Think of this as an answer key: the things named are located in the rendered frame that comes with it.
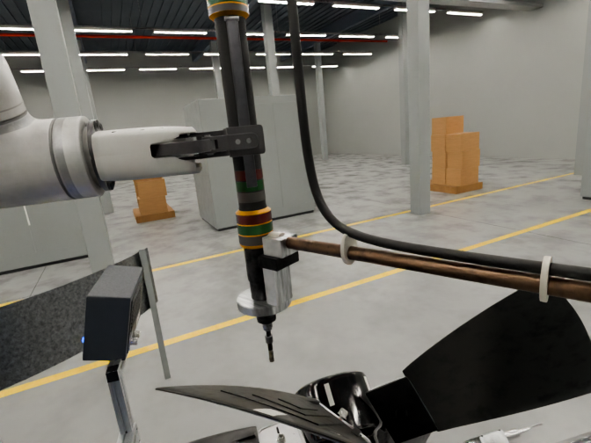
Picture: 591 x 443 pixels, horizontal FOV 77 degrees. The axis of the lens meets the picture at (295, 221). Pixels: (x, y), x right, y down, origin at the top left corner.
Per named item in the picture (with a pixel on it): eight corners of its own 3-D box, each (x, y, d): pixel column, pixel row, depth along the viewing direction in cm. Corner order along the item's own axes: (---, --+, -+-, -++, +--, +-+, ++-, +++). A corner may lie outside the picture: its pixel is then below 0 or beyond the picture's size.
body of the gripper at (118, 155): (109, 185, 45) (202, 174, 47) (85, 199, 35) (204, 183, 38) (94, 122, 43) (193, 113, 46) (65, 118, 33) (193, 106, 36)
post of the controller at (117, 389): (132, 432, 102) (117, 370, 97) (120, 435, 101) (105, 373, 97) (134, 424, 105) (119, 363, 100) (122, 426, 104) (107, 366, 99)
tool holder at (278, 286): (315, 302, 47) (308, 228, 45) (277, 327, 42) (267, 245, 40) (265, 288, 53) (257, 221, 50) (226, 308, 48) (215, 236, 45)
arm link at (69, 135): (90, 192, 44) (117, 189, 45) (65, 205, 36) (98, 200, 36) (73, 120, 42) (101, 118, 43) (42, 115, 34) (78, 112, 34)
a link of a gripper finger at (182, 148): (137, 157, 39) (185, 152, 43) (172, 156, 33) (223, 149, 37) (134, 146, 38) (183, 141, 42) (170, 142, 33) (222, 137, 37)
